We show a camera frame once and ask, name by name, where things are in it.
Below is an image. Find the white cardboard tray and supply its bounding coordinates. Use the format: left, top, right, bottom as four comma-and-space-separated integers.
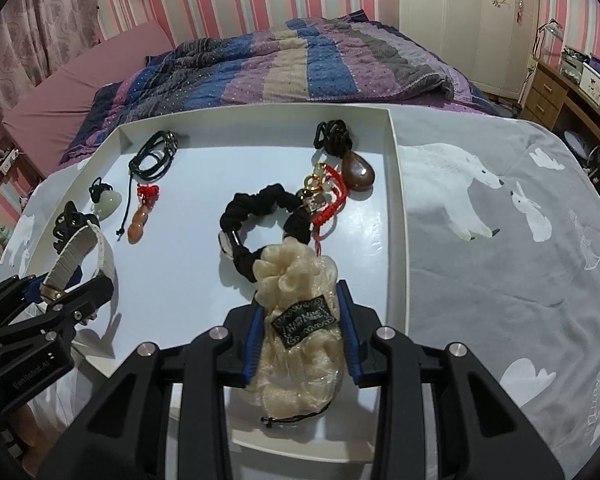
0, 104, 411, 463

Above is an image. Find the wooden desk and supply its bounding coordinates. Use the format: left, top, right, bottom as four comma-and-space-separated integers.
522, 60, 600, 181

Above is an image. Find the pink floral curtain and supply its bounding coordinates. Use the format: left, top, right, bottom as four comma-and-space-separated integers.
0, 0, 103, 161

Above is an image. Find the desk lamp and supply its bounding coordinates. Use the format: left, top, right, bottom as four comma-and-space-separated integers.
532, 19, 563, 68

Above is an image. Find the brown pendant black cord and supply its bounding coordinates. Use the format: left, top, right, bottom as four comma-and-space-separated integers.
313, 119, 377, 195

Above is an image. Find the striped quilt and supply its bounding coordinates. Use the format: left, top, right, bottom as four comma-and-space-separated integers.
60, 9, 501, 166

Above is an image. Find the black claw hair clip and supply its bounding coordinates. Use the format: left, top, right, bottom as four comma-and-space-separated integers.
54, 200, 97, 243

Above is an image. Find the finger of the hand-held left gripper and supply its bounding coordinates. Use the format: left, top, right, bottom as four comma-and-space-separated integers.
0, 274, 116, 356
0, 274, 43, 331

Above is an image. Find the black drum under desk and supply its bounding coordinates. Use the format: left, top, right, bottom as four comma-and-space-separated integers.
562, 130, 600, 171

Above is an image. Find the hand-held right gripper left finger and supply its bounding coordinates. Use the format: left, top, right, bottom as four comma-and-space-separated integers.
62, 305, 266, 480

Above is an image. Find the green box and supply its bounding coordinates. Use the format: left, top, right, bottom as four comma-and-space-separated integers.
560, 47, 588, 76

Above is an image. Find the cream wardrobe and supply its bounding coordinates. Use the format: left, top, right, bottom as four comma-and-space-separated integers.
397, 0, 541, 101

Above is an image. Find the cream mesh hair scrunchie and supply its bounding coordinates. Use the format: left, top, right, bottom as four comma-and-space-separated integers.
242, 242, 351, 428

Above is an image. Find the silver bead black cord bracelet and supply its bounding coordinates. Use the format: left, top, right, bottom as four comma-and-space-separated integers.
129, 130, 179, 183

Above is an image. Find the pink mattress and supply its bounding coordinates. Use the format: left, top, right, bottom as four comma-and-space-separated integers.
2, 20, 176, 181

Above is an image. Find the white woven strap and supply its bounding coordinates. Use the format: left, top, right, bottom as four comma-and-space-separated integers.
39, 222, 117, 306

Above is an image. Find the black hair scrunchie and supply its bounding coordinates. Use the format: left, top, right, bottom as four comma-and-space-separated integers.
219, 183, 315, 285

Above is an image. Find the red cord keychain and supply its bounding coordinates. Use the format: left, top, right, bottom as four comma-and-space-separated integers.
300, 162, 351, 261

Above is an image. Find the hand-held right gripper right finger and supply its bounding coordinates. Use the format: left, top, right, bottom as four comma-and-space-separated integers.
332, 280, 566, 480

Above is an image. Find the orange gourd pendant red knot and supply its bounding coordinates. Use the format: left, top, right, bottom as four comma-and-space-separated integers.
116, 172, 161, 245

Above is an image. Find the jade pendant black cord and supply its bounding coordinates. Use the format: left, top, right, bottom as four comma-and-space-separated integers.
89, 176, 121, 220

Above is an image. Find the white storage box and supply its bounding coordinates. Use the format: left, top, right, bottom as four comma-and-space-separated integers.
579, 62, 600, 96

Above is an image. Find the grey polar bear blanket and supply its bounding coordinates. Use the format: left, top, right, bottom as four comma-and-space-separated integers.
0, 110, 600, 480

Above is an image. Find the person's left hand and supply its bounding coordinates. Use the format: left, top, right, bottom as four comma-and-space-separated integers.
2, 402, 38, 461

